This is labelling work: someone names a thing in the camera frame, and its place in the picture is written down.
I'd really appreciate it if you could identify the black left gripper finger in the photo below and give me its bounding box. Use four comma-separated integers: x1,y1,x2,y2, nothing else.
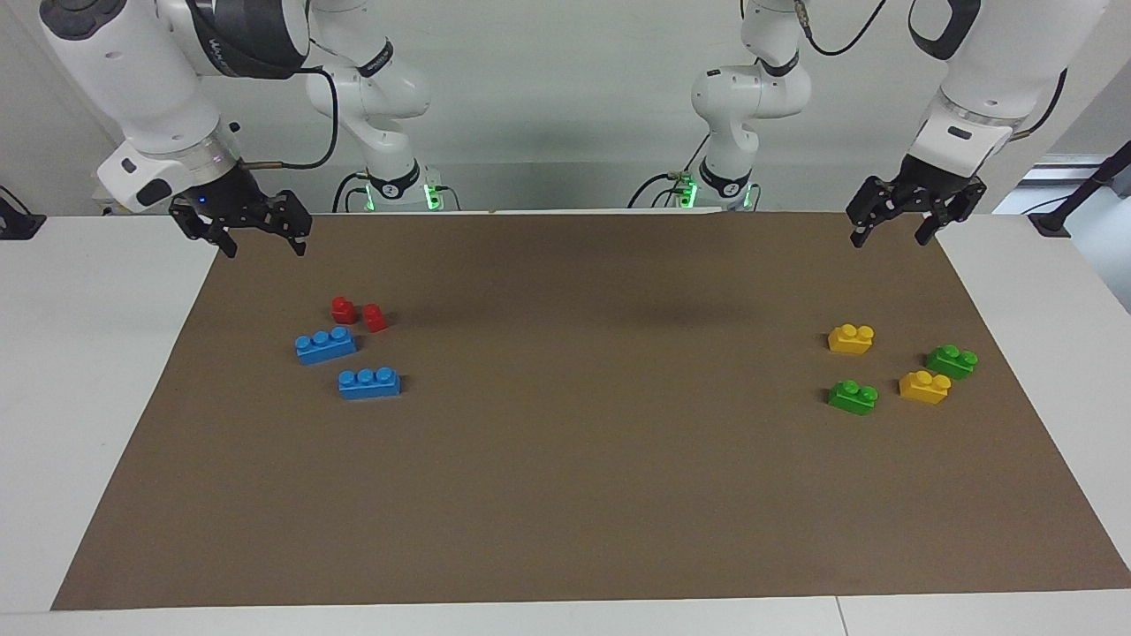
914,180,987,247
846,176,896,249

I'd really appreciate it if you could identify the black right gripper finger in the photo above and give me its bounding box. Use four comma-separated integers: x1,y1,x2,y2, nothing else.
268,189,314,258
169,207,239,260

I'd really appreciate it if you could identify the blue three-stud toy block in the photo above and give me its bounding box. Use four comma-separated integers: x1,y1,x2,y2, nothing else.
294,326,360,367
338,366,402,401

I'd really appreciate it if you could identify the green two-stud toy block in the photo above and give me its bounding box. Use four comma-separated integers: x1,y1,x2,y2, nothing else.
827,379,880,417
925,344,980,382

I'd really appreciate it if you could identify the yellow two-stud toy block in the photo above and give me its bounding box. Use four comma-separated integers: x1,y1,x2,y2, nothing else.
898,370,953,406
827,323,877,356

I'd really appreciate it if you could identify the black stand pole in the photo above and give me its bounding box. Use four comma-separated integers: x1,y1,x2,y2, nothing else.
1027,140,1131,239

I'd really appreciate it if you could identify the black table clamp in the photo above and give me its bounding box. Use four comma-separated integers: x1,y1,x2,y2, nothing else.
0,185,48,240

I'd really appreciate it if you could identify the brown table mat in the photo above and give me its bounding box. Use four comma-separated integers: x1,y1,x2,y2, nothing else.
51,210,1131,612

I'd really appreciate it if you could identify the black base cable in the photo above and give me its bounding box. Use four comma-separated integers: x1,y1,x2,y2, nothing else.
626,170,704,210
332,171,372,214

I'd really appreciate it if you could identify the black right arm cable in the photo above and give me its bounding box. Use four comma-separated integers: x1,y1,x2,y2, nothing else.
233,65,342,171

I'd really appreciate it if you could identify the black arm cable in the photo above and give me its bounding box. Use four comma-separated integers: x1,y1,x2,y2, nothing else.
233,65,342,171
793,0,1071,144

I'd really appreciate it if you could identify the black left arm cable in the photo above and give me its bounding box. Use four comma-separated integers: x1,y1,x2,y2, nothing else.
793,0,1071,144

